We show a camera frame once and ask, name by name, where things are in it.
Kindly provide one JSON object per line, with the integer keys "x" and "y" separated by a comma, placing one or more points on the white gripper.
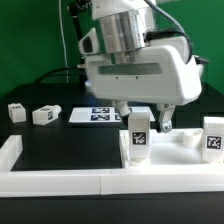
{"x": 161, "y": 73}

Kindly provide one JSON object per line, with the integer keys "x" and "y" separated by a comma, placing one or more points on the white square table top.
{"x": 178, "y": 147}

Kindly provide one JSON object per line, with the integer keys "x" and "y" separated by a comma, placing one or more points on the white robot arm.
{"x": 128, "y": 59}

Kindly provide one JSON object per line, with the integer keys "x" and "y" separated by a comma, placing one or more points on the white fiducial marker sheet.
{"x": 94, "y": 115}

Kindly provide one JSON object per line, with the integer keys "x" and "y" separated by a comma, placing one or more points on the white U-shaped fence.
{"x": 134, "y": 180}

